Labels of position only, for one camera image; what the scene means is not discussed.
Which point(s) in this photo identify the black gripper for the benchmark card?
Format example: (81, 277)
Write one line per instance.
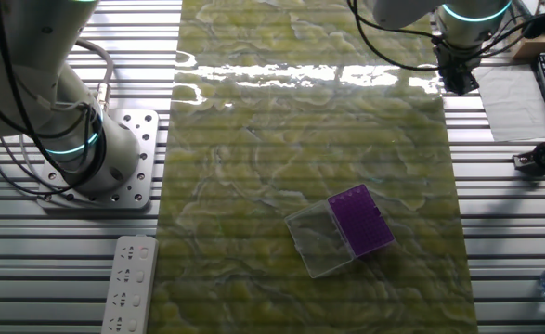
(455, 60)

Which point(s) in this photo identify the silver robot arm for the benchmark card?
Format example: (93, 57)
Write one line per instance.
(3, 69)

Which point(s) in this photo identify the purple pipette tip rack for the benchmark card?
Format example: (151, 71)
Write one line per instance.
(360, 220)

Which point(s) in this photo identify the white paper sheet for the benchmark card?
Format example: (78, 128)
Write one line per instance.
(513, 102)

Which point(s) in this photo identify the clear plastic rack lid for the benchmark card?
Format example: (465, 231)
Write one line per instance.
(316, 241)

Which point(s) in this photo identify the green marble pattern mat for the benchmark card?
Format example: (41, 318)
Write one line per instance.
(253, 185)

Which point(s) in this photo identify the metal robot mounting plate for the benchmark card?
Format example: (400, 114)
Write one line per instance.
(144, 158)

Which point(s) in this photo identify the white power strip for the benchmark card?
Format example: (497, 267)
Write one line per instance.
(130, 287)

